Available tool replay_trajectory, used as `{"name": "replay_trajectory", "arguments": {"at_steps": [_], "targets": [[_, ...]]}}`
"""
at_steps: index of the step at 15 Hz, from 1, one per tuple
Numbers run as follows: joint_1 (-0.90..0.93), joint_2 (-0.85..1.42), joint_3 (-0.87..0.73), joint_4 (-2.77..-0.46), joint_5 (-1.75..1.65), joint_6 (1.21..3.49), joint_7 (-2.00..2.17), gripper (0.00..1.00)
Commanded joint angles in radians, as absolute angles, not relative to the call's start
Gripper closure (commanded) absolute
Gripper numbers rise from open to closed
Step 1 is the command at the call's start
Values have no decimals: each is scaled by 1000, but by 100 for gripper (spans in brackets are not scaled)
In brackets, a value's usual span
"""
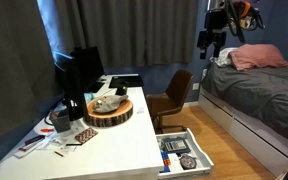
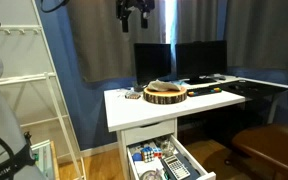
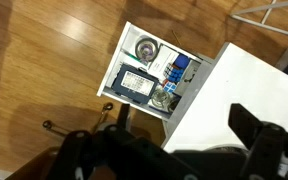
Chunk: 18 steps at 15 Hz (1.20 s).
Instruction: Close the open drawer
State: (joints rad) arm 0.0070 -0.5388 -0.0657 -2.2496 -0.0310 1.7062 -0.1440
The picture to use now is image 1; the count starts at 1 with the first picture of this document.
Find grey pleated curtain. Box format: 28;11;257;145
53;0;200;68

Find grey stone figure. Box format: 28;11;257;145
92;94;130;114

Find black mouse with yellow dot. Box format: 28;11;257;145
115;85;128;97

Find pink pillow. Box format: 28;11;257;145
228;43;288;72

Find brown leather chair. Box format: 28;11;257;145
146;69;194;134

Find large black monitor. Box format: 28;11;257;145
53;54;89;122

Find black mouse pad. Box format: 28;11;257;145
108;75;144;89

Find round wood slice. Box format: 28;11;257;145
83;96;134;128

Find blue and orange box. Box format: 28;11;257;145
160;151;172;173

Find pale green object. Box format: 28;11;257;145
83;92;95;103

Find white desk drawer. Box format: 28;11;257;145
155;128;215;180

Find patterned brown case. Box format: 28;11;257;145
74;127;99;145

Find white paper box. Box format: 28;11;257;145
167;153;184;173

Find small black monitor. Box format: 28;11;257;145
69;45;106;94

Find dark blackout curtain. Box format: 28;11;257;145
0;0;63;149

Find white pillow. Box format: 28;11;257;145
210;47;239;68

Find round dark gadget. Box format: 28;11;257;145
178;154;197;170

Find grey calculator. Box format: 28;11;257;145
162;137;192;155

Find grey duvet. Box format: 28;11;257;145
202;62;288;148

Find scattered white papers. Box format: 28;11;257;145
13;118;82;159

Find purple pen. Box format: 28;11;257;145
23;134;46;146

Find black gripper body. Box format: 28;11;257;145
204;9;231;34

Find grey desk organiser box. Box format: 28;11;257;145
49;108;72;133

